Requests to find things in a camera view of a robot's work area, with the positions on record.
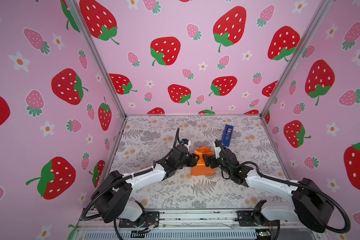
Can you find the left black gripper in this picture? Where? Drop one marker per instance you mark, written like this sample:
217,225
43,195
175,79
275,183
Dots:
192,162

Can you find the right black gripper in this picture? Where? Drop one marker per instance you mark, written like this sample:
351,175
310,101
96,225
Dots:
212,158

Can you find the orange yellow wrapping paper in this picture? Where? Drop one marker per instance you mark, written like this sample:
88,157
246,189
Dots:
201,169

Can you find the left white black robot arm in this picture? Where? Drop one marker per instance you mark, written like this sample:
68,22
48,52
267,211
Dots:
112,197

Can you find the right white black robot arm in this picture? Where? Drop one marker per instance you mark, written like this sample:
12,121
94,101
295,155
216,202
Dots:
303,202

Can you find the blue tape dispenser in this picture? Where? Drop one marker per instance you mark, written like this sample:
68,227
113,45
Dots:
227,135

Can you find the aluminium front frame rail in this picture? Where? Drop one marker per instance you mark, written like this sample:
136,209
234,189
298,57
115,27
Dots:
196,224

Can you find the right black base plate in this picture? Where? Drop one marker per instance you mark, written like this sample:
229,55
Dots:
251,219

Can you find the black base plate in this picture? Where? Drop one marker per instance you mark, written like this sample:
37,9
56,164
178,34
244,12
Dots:
251,219
146,220

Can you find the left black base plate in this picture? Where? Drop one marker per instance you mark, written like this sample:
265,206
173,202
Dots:
146,220

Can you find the right aluminium corner post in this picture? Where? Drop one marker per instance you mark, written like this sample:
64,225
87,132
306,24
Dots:
312,27

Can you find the aluminium corner post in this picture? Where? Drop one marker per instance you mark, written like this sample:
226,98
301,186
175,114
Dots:
78,17
312,27

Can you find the left aluminium corner post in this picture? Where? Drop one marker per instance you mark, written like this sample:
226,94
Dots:
78,17

